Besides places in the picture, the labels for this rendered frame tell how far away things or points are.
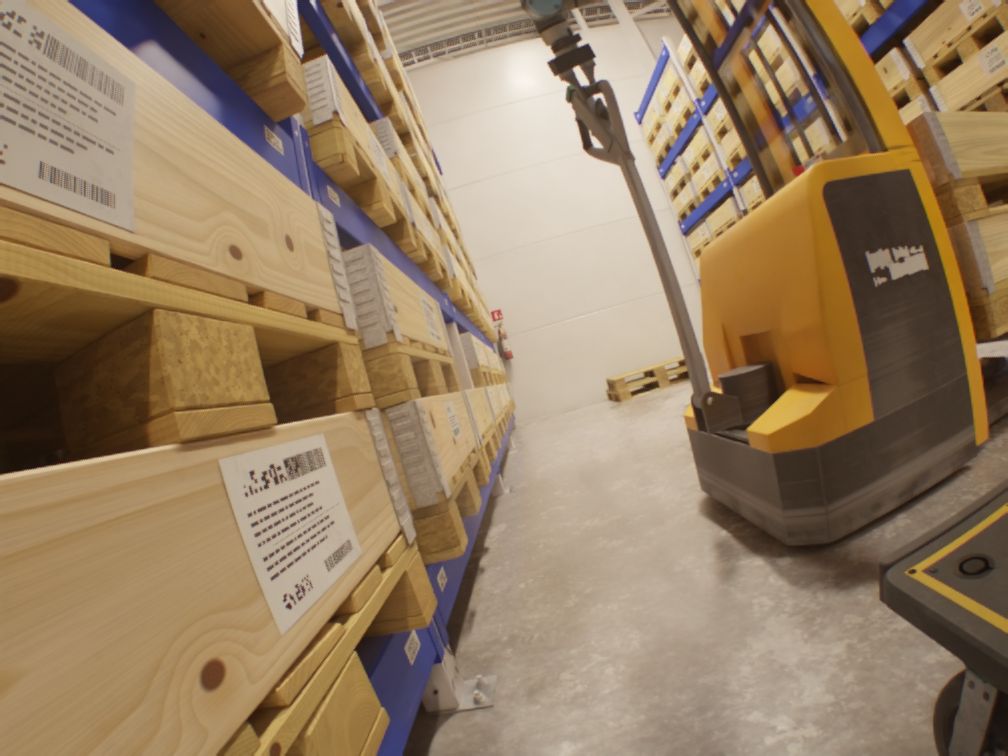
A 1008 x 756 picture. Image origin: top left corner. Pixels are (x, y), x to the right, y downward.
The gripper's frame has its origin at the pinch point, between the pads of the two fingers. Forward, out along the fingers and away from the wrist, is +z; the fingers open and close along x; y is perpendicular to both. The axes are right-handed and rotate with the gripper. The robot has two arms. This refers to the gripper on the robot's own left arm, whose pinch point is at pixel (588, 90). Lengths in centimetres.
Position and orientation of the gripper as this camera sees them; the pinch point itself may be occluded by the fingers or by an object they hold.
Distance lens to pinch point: 150.6
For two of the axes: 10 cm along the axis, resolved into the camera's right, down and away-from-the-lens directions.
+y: -2.2, -4.1, 8.8
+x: -8.4, 5.4, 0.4
